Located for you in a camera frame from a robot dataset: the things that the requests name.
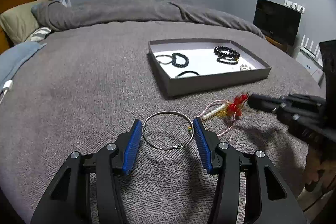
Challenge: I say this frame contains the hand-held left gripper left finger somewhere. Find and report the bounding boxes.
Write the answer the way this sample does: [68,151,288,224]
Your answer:
[30,119,143,224]

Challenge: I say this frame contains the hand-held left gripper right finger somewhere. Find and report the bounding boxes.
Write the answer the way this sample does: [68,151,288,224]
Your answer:
[193,116,307,224]

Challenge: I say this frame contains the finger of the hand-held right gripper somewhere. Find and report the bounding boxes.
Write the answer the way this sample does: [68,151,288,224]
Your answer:
[249,103,295,125]
[248,93,326,109]

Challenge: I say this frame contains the silver wire bangle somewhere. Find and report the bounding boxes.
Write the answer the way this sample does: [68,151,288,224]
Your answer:
[142,111,195,151]

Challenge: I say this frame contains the red bead pink cord bracelet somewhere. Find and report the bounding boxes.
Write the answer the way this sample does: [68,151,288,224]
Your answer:
[197,93,250,141]

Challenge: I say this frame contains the grey cardboard box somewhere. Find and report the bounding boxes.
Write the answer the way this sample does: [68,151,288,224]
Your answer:
[148,38,272,98]

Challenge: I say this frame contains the dark red bead gold charm bracelet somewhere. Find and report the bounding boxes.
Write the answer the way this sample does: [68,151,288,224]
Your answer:
[217,55,240,65]

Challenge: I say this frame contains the large dark wooden bead bracelet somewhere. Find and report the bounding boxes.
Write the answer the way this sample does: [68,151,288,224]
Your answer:
[214,45,241,58]

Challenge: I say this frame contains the black hair tie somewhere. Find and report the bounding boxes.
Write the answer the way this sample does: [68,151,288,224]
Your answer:
[175,71,200,79]

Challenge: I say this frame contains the dark blue crystal bead bracelet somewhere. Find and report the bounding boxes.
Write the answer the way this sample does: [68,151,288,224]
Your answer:
[172,52,189,68]

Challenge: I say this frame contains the thin silver ring bracelet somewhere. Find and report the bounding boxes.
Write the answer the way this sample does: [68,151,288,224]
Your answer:
[156,54,173,65]

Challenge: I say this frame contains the person's right hand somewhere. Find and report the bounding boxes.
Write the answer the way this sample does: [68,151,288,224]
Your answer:
[304,146,336,193]

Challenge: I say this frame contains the white appliance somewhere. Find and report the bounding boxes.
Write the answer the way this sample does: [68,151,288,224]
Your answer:
[296,52,325,83]

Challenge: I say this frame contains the wooden television stand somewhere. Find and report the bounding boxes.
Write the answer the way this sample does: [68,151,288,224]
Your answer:
[265,35,288,53]

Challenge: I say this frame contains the white router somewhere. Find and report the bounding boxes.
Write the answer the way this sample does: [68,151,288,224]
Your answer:
[299,34,322,57]

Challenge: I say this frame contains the black flat screen television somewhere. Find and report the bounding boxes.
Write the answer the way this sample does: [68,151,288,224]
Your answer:
[253,0,301,46]

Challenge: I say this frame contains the grey rolled duvet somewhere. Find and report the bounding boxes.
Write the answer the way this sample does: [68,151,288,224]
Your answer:
[31,0,267,39]

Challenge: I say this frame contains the light blue blanket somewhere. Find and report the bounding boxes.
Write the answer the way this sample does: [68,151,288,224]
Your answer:
[0,41,48,88]

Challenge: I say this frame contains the zebra striped pillow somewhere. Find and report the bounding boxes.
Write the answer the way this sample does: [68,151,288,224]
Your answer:
[26,27,53,43]

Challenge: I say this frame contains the olive green pillow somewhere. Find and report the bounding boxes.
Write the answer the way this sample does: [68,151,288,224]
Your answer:
[0,0,50,44]

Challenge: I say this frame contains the white wall hooks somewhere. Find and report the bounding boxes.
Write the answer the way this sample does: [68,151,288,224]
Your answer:
[284,0,305,14]

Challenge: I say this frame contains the white charger plug with cable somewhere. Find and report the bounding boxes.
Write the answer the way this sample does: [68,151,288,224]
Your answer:
[0,80,13,106]

